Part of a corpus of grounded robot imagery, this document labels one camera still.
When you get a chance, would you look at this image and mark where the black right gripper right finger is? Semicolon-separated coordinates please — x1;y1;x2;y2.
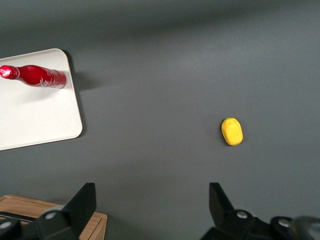
199;182;273;240

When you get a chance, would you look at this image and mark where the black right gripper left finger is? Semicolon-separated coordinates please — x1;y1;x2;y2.
32;182;97;240

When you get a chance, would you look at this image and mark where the red coke bottle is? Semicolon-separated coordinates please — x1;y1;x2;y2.
0;64;68;90

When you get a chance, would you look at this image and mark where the cream rectangular tray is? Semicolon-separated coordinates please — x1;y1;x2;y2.
0;48;84;152

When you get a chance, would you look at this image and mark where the wooden two-drawer cabinet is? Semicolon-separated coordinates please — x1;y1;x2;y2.
0;194;108;240

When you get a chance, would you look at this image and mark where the yellow toy lemon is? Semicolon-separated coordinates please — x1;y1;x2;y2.
220;117;244;147

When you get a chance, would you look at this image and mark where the black handle of shorter drawer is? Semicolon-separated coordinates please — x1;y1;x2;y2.
0;211;36;224

